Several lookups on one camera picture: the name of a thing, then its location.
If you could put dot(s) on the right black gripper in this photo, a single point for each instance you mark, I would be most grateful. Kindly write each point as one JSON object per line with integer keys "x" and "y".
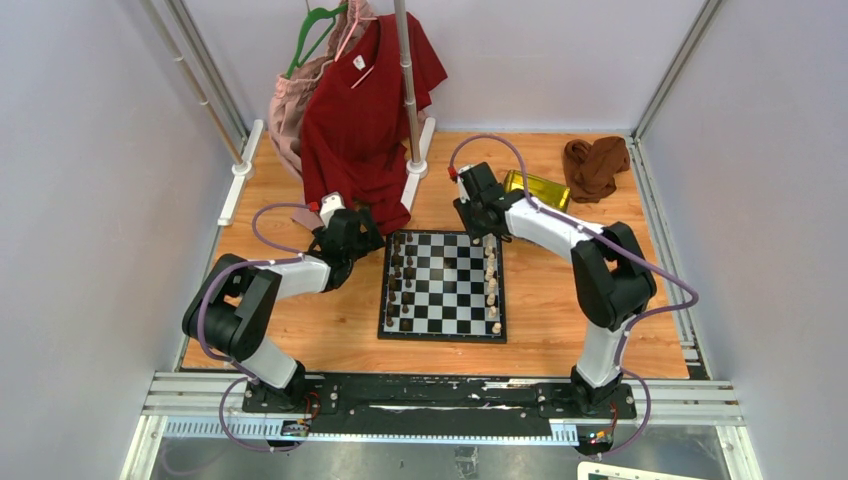
{"x": 476, "y": 232}

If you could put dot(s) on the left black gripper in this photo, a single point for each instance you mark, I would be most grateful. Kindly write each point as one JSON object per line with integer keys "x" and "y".
{"x": 367, "y": 240}

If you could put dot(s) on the gold metal tin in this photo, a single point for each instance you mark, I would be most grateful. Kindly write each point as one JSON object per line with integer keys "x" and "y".
{"x": 551, "y": 193}

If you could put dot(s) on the black white chessboard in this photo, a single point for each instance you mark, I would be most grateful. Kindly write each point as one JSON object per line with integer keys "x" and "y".
{"x": 443, "y": 286}

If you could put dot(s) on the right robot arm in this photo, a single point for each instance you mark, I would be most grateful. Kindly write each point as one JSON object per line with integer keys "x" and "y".
{"x": 613, "y": 282}

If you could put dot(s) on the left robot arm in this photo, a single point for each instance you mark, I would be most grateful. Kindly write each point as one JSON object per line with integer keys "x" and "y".
{"x": 230, "y": 314}

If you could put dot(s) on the white rack base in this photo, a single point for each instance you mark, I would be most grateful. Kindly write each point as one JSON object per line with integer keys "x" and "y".
{"x": 417, "y": 167}

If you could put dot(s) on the metal clothes rack pole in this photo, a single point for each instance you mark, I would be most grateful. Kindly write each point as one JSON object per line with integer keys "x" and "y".
{"x": 406, "y": 65}

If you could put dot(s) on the red t-shirt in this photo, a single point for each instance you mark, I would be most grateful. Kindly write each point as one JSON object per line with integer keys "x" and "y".
{"x": 354, "y": 127}

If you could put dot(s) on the brown crumpled cloth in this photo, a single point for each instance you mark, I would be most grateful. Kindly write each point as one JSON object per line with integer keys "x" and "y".
{"x": 591, "y": 168}

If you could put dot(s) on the pink garment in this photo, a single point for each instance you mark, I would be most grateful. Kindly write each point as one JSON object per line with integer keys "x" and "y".
{"x": 294, "y": 91}

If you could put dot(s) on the green clothes hanger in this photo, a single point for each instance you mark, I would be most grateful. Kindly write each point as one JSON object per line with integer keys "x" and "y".
{"x": 317, "y": 25}

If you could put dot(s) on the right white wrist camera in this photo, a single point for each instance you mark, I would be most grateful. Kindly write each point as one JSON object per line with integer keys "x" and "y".
{"x": 462, "y": 183}

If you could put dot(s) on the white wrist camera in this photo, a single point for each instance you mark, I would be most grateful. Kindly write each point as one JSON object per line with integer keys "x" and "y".
{"x": 329, "y": 205}
{"x": 462, "y": 183}

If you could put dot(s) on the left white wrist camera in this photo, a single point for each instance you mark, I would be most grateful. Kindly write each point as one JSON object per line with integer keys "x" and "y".
{"x": 329, "y": 205}

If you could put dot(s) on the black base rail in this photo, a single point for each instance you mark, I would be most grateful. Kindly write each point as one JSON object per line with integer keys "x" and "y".
{"x": 440, "y": 406}

